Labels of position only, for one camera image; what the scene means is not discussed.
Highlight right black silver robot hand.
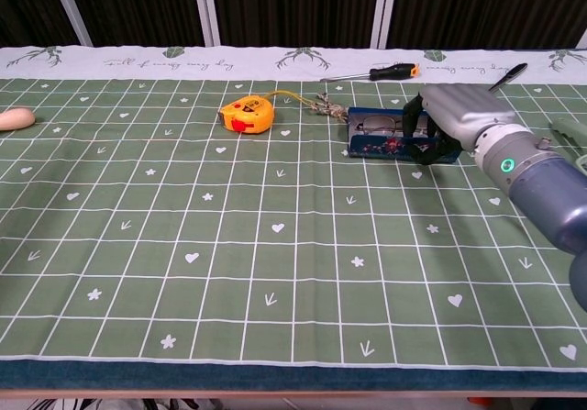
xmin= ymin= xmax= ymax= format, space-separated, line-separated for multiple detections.
xmin=402 ymin=83 xmax=518 ymax=167

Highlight wire-frame eyeglasses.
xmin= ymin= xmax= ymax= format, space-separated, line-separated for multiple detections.
xmin=355 ymin=114 xmax=432 ymax=137

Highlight grey pouch with blue edge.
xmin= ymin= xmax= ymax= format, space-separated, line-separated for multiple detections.
xmin=346 ymin=105 xmax=464 ymax=164

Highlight yellow tape measure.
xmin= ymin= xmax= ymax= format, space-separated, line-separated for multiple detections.
xmin=217 ymin=89 xmax=313 ymax=135

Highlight green grid tablecloth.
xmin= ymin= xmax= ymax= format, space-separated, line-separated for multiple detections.
xmin=0 ymin=45 xmax=587 ymax=391

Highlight wooden mallet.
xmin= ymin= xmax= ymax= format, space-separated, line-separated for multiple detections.
xmin=0 ymin=106 xmax=37 ymax=131

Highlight small metal hammer black handle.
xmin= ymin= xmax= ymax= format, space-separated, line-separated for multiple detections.
xmin=488 ymin=62 xmax=529 ymax=93

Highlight black orange handle screwdriver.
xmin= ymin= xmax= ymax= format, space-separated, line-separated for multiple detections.
xmin=319 ymin=62 xmax=421 ymax=83

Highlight braided camouflage cord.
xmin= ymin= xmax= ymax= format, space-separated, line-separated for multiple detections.
xmin=307 ymin=92 xmax=352 ymax=125

